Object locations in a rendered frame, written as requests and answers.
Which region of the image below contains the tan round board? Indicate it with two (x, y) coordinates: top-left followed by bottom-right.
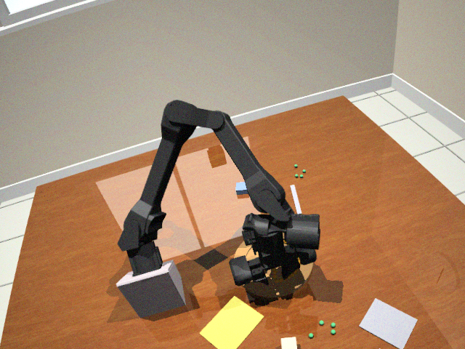
(234, 241), (313, 297)

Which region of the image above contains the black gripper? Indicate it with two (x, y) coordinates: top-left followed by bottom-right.
(229, 243), (316, 286)

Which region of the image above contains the pale yellow rectangular card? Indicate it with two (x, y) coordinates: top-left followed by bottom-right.
(199, 296), (264, 349)

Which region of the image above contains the white flat bar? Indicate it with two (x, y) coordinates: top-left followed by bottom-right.
(291, 185), (302, 214)

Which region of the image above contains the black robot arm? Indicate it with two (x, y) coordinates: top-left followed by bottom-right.
(118, 100), (320, 277)

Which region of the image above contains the white rectangular sheet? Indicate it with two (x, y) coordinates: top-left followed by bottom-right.
(359, 298), (418, 349)

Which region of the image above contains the light blue flat block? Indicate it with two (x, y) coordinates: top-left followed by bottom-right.
(236, 182), (248, 195)

